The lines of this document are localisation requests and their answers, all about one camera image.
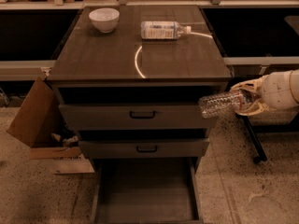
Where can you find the dark grey drawer cabinet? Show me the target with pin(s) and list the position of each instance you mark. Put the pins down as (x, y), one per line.
(122, 68)

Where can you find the white ceramic bowl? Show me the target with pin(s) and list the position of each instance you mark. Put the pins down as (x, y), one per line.
(105, 19)

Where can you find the labelled plastic bottle on counter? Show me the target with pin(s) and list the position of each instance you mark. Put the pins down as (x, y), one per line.
(163, 30)

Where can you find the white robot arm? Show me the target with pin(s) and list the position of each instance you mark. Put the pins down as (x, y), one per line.
(294, 88)

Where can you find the open bottom drawer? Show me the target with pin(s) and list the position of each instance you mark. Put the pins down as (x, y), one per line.
(146, 191)

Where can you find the middle grey drawer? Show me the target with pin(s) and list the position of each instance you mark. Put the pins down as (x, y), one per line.
(145, 149)

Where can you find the top grey drawer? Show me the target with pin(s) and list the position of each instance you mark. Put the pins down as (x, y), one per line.
(134, 117)

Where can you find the clear water bottle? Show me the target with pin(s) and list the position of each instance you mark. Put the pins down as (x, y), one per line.
(213, 105)

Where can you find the grey drawer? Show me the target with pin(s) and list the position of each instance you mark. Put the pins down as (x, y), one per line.
(134, 117)
(145, 149)

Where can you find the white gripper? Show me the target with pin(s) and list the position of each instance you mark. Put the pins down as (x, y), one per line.
(275, 90)

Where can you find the black wheeled stand leg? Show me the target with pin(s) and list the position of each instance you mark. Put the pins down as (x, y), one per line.
(260, 152)

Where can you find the brown cardboard box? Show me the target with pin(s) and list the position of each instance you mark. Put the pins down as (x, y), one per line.
(36, 124)

